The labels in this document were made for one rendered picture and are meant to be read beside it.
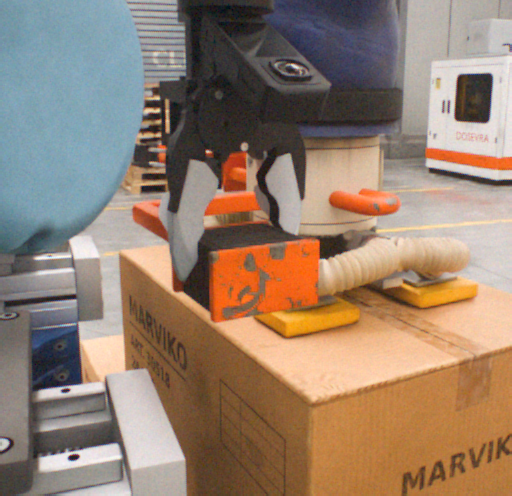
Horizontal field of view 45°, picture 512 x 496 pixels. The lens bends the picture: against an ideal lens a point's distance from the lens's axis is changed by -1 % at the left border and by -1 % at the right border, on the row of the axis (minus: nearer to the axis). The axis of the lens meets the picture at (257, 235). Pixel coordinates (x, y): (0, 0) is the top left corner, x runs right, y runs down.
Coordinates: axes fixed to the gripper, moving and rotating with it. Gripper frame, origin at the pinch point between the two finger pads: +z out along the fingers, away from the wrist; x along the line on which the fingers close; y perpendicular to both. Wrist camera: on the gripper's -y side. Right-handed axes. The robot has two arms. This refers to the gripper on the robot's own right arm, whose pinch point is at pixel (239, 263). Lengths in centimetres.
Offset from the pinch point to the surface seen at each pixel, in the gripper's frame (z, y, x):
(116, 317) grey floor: 109, 277, -63
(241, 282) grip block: -0.1, -4.6, 2.2
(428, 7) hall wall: -159, 854, -812
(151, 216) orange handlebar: -0.5, 18.4, 0.9
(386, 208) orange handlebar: 0.3, 13.4, -25.6
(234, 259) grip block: -1.8, -4.6, 2.7
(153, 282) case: 14.2, 41.7, -6.8
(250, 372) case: 15.5, 11.4, -6.8
